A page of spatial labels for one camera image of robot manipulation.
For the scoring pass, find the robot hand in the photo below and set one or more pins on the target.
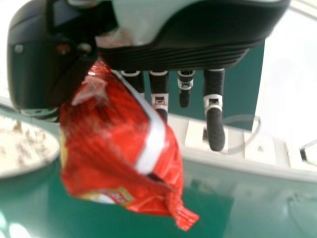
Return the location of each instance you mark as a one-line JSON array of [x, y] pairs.
[[198, 37]]

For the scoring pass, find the red biscuit packet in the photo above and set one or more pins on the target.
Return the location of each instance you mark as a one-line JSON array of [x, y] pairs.
[[111, 148]]

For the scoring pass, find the white socket plate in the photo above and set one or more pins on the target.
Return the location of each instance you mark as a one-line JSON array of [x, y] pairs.
[[195, 138], [272, 148]]

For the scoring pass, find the plate with brown leaf pattern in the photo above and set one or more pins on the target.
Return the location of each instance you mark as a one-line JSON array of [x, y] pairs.
[[24, 153]]

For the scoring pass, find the grey socket rail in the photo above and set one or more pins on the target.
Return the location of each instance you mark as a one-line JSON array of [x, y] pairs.
[[235, 163]]

